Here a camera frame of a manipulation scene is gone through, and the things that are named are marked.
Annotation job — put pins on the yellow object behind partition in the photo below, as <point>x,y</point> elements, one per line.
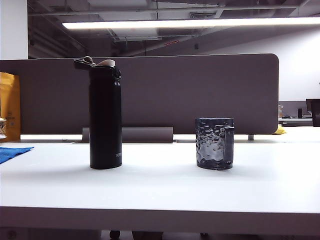
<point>280,130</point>

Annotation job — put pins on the yellow paper bag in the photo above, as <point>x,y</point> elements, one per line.
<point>11,105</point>

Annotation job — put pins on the black thermos with flip lid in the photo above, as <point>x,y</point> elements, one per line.
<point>105,112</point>

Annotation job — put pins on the black computer monitor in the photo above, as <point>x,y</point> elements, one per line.
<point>314,110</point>

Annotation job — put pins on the blue cloth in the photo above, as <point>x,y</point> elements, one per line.
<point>12,152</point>

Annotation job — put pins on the small clear jar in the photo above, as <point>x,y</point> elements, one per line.
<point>2,127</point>

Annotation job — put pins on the long ceiling light strip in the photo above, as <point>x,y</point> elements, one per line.
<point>187,23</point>

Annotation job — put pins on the grey desk partition panel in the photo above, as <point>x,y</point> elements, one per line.
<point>187,92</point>

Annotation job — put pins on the red ceiling sign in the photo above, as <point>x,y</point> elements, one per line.
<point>172,42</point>

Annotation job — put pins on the small black desk object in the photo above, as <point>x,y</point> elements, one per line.
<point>299,112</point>

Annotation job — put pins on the dark textured glass mug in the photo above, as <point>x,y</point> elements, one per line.
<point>212,145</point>

